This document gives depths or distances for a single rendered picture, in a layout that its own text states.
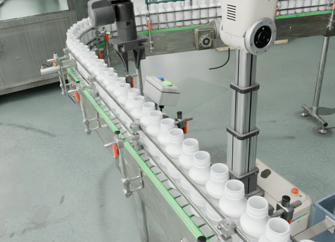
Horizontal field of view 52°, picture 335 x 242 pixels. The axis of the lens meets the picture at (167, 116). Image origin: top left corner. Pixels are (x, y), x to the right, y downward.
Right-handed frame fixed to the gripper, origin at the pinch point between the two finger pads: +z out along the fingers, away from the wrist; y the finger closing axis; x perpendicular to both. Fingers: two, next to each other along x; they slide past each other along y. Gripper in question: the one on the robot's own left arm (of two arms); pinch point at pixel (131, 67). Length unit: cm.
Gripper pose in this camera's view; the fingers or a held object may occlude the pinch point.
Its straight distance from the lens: 106.9
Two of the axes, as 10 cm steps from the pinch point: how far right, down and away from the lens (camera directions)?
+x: -4.6, -4.0, 7.9
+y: 8.8, -2.8, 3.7
